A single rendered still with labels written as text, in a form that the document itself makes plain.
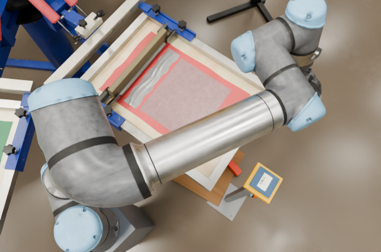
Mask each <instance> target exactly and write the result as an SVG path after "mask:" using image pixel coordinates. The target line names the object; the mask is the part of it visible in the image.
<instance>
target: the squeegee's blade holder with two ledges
mask: <svg viewBox="0 0 381 252"><path fill-rule="evenodd" d="M165 45H166V43H163V44H162V45H161V46H160V47H159V48H158V49H157V51H156V52H155V53H154V54H153V55H152V56H151V57H150V59H149V60H148V61H147V62H146V63H145V64H144V66H143V67H142V68H141V69H140V70H139V71H138V73H137V74H136V75H135V76H134V77H133V78H132V79H131V81H130V82H129V83H128V84H127V85H126V86H125V87H124V88H123V90H122V91H121V92H120V93H119V94H120V95H121V96H122V95H123V94H124V92H125V91H126V90H127V89H128V88H129V87H130V86H131V84H132V83H133V82H134V81H135V80H136V79H137V78H138V76H139V75H140V74H141V73H142V72H143V71H144V70H145V69H146V67H147V66H148V65H149V63H150V62H151V61H152V60H153V59H154V58H155V57H156V56H157V54H158V53H159V52H160V51H161V50H162V49H163V47H164V46H165Z"/></svg>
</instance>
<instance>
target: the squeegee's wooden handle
mask: <svg viewBox="0 0 381 252"><path fill-rule="evenodd" d="M166 38H167V30H165V29H164V28H162V29H161V30H160V31H159V32H158V33H157V34H156V35H155V36H154V38H153V39H152V40H151V41H150V42H149V43H148V44H147V45H146V46H145V47H144V49H143V50H142V51H141V52H140V53H139V55H138V56H137V57H136V58H135V59H134V60H133V61H132V62H131V63H130V65H129V66H128V67H127V68H126V69H125V70H124V71H123V72H122V73H121V75H120V76H119V77H118V78H117V79H116V80H115V81H114V83H113V84H111V86H110V87H109V88H108V89H107V90H108V92H109V94H110V96H111V97H113V98H114V97H115V96H116V95H117V94H119V93H120V92H121V91H122V90H123V88H124V87H125V86H126V85H127V84H128V83H129V82H130V81H131V79H132V78H133V77H134V76H135V75H136V74H137V73H138V71H139V70H140V69H141V68H142V67H143V66H144V64H145V63H146V62H147V61H148V60H149V59H150V57H151V56H152V55H153V54H154V53H155V52H156V51H157V49H158V48H159V47H160V46H161V45H162V44H163V43H164V42H165V41H166Z"/></svg>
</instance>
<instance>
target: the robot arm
mask: <svg viewBox="0 0 381 252"><path fill-rule="evenodd" d="M326 14H327V4H326V2H325V1H324V0H290V1H289V2H288V4H287V8H286V9H285V14H283V15H281V16H279V17H277V18H275V19H274V20H272V21H269V22H267V23H265V24H263V25H262V26H259V27H257V28H255V29H253V30H249V31H247V32H246V33H244V34H242V35H240V36H239V37H237V38H236V39H234V40H233V41H232V43H231V53H232V56H233V59H234V61H235V63H236V65H237V67H238V68H239V69H240V70H241V71H242V72H243V73H249V72H253V71H255V73H256V75H257V76H258V78H259V80H260V81H261V83H262V84H263V86H264V88H265V90H264V91H261V92H259V93H257V94H254V95H252V96H249V97H247V98H245V99H243V100H240V101H238V102H236V103H234V104H232V105H229V106H227V107H225V108H223V109H220V110H218V111H215V112H213V113H212V114H209V115H207V116H204V117H202V118H200V119H198V120H195V121H193V122H191V123H189V124H186V125H184V126H182V127H180V128H178V129H175V130H173V131H170V132H168V133H166V134H164V135H162V136H159V137H157V138H155V139H153V140H150V141H148V142H146V143H144V144H141V145H137V144H134V143H129V144H126V145H124V146H122V147H119V145H118V143H117V141H116V138H115V136H114V133H113V130H112V128H111V126H110V123H109V121H108V119H107V116H106V114H105V111H104V109H103V106H102V104H101V101H100V99H99V93H97V92H96V90H95V88H94V86H93V84H92V83H91V82H90V81H88V80H85V79H81V78H67V79H61V80H57V81H53V82H50V83H47V84H45V85H43V86H41V87H39V88H38V89H36V90H35V91H34V92H32V93H31V95H30V96H29V98H28V106H29V110H28V111H29V113H31V116H32V119H33V123H34V125H35V129H36V134H37V141H38V145H39V148H40V150H41V152H42V154H43V155H44V156H45V159H46V164H44V166H43V167H42V168H41V180H42V182H43V184H44V187H45V190H46V194H47V196H48V199H49V203H50V206H51V209H52V212H53V215H54V219H55V221H56V223H55V225H54V238H55V240H56V243H57V245H58V246H59V247H60V248H61V249H62V250H64V251H66V252H105V251H106V250H108V249H109V248H110V247H112V245H113V244H114V243H115V242H116V240H117V238H118V235H119V232H120V221H119V219H118V216H117V214H116V212H115V211H114V210H113V209H112V208H113V207H123V206H126V205H131V204H134V203H137V202H140V201H142V200H145V199H147V198H149V197H151V196H153V195H154V193H155V190H156V188H157V187H158V186H159V185H161V184H163V183H165V182H168V181H169V180H171V179H173V178H176V177H178V176H179V175H182V174H184V173H186V172H188V171H190V170H192V169H194V168H197V167H199V166H201V165H203V164H205V163H207V162H209V161H211V160H213V159H215V158H217V157H219V156H221V155H224V154H226V153H228V152H230V151H232V150H234V149H236V148H238V147H240V146H242V145H244V144H246V143H248V142H250V141H253V140H255V139H257V138H259V137H261V136H263V135H265V134H267V133H269V132H271V131H273V130H275V129H277V128H280V127H282V126H284V125H286V126H287V127H289V128H290V130H291V131H293V132H296V131H299V130H301V129H303V128H305V127H307V126H309V125H311V124H313V123H314V122H316V121H318V120H319V119H321V118H322V117H323V116H324V115H325V113H326V109H325V107H324V105H323V103H322V102H321V93H322V91H321V83H320V81H319V80H318V79H317V77H316V76H315V74H314V72H313V71H312V69H311V68H310V67H311V66H312V64H313V63H314V60H315V59H317V58H318V57H319V56H320V54H321V51H322V49H321V48H319V47H318V46H319V42H320V38H321V34H322V31H323V27H324V25H325V19H326Z"/></svg>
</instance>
